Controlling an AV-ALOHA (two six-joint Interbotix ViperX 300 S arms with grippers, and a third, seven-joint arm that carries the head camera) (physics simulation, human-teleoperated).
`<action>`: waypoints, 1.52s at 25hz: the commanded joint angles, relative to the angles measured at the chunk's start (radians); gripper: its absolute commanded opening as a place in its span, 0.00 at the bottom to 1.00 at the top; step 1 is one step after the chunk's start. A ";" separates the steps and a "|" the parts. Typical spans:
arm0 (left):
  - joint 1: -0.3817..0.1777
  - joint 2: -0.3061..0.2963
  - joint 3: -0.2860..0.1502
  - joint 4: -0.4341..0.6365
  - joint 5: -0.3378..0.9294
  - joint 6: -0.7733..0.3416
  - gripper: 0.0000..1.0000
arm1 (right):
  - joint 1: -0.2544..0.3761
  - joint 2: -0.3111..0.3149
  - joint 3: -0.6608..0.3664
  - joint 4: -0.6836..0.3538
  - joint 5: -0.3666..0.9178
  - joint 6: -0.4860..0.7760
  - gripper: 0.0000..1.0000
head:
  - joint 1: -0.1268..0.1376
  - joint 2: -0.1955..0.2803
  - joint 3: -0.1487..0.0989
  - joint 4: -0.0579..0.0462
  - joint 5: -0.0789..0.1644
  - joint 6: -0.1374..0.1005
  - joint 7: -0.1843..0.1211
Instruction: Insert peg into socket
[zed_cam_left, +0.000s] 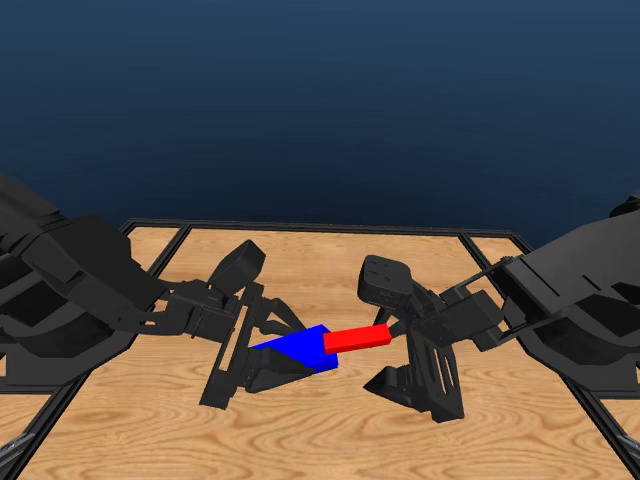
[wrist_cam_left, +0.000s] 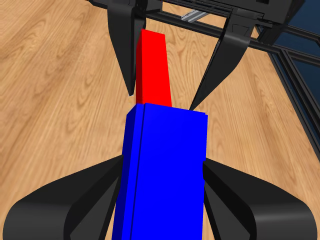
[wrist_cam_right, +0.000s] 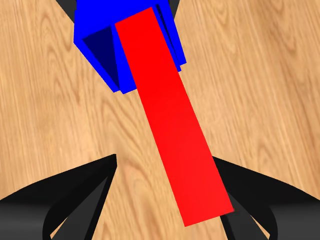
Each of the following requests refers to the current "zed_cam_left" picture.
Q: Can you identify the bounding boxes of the black table frame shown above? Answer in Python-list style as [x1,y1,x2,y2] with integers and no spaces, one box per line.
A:
[0,218,640,480]

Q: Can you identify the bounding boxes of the thin red peg bar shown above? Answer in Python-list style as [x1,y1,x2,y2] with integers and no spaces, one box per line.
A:
[323,323,393,356]

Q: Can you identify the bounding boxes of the blue hollow socket block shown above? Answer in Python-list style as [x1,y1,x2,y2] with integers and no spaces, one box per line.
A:
[249,323,339,375]

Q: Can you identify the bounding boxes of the grey metal frame strut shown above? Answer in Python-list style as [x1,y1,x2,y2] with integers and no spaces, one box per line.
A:
[617,433,640,467]
[0,432,36,464]

